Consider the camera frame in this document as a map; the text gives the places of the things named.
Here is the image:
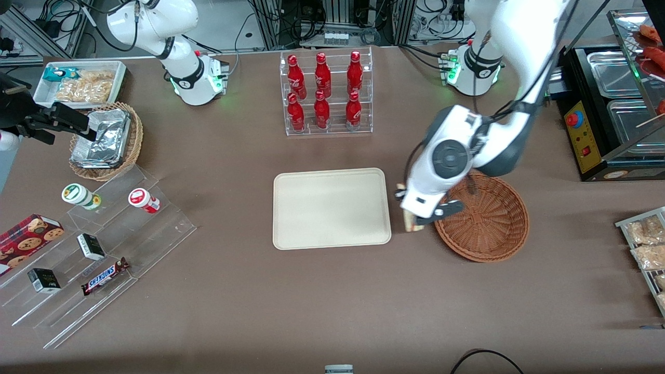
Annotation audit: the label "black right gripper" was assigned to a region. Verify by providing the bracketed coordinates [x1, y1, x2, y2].
[0, 73, 98, 146]

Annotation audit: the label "triangle sandwich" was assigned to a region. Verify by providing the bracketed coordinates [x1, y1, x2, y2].
[396, 182, 425, 233]

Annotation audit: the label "light tan wicker basket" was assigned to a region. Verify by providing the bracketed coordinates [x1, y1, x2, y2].
[69, 101, 144, 182]

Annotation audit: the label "beige plastic tray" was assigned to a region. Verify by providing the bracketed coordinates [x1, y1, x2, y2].
[273, 167, 392, 251]

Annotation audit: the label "round brown wicker basket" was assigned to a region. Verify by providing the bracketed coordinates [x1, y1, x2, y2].
[432, 169, 530, 263]

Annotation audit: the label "silver foil wrapped pack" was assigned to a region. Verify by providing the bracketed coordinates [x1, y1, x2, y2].
[70, 109, 131, 170]

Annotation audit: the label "clear bag of crackers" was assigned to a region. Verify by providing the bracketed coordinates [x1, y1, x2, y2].
[54, 70, 115, 103]

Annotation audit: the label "white rectangular plastic bin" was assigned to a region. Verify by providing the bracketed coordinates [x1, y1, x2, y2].
[32, 60, 128, 109]

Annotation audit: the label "teal snack packet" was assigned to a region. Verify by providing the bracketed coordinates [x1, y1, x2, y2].
[42, 67, 79, 83]

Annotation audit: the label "green lid cup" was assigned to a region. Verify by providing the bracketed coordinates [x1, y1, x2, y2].
[61, 183, 102, 211]

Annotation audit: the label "clear acrylic bottle rack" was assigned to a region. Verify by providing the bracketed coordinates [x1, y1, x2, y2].
[279, 46, 374, 137]

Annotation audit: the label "red cola bottle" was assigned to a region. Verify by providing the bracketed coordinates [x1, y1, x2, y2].
[313, 90, 331, 130]
[314, 52, 333, 99]
[287, 93, 306, 132]
[287, 55, 308, 100]
[345, 91, 363, 130]
[347, 50, 364, 96]

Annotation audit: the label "red lid cup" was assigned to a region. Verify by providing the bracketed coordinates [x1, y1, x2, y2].
[128, 188, 161, 215]

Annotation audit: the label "small black box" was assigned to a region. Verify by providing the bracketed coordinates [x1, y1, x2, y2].
[76, 233, 107, 261]
[26, 268, 62, 295]

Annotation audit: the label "red tartan cookie box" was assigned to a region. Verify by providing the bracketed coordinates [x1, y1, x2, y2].
[0, 213, 65, 277]

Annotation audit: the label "clear acrylic stepped stand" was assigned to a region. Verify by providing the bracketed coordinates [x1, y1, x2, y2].
[0, 165, 197, 350]

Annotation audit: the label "Snickers chocolate bar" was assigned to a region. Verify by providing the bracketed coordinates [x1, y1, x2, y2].
[81, 257, 131, 297]

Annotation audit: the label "black food warmer machine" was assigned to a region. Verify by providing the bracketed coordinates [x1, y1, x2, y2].
[546, 7, 665, 182]

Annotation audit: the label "stainless steel pan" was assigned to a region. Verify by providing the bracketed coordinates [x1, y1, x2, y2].
[606, 98, 665, 157]
[586, 50, 644, 99]

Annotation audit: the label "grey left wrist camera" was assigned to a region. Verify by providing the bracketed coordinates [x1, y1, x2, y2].
[415, 199, 464, 226]

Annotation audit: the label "black cable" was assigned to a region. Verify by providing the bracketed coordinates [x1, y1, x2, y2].
[449, 349, 525, 374]

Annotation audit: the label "metal wire tray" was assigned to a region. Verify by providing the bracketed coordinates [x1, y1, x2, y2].
[615, 206, 665, 318]

